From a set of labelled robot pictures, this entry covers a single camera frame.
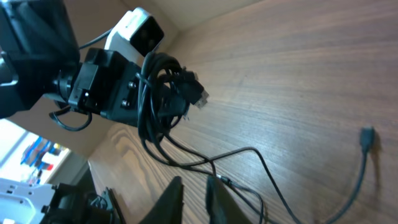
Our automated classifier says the black left camera cable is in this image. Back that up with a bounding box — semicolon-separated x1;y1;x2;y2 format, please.
78;28;113;50

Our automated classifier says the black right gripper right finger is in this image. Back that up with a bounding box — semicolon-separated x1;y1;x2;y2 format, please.
205;176;251;224

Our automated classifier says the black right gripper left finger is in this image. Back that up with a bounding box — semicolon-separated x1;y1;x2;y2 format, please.
139;176;184;224

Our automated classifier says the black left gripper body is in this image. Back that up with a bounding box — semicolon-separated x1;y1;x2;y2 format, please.
67;47;190;128

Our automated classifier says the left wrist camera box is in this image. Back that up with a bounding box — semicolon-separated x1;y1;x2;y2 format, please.
104;7;165;63

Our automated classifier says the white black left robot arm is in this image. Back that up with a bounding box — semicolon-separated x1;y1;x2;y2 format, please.
1;1;195;132

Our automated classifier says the black USB cable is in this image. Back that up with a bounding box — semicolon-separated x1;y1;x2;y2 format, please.
323;126;376;224
135;51;304;224

